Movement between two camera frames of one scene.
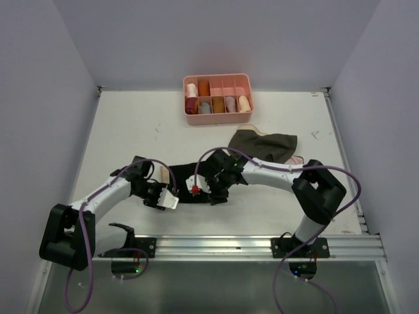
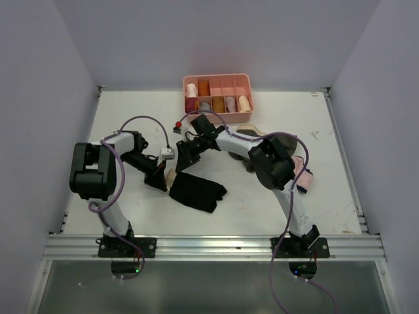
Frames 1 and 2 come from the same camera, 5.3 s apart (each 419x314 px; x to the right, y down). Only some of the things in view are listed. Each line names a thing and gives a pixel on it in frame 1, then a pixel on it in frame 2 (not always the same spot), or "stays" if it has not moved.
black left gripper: x=153 y=203 → x=156 y=176
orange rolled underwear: x=203 y=88 stays
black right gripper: x=215 y=195 → x=186 y=157
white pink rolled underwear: x=192 y=90 stays
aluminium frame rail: x=251 y=249 stays
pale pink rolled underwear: x=230 y=104 stays
